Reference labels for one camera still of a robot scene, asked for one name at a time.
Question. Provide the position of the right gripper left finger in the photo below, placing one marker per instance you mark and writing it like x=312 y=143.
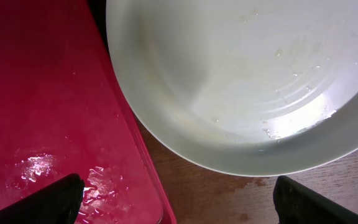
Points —
x=57 y=203

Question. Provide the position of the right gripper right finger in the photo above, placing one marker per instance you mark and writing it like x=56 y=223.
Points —
x=297 y=204

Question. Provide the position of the white plate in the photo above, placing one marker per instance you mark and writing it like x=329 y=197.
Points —
x=248 y=88

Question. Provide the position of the red plastic tray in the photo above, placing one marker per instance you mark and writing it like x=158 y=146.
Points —
x=62 y=112

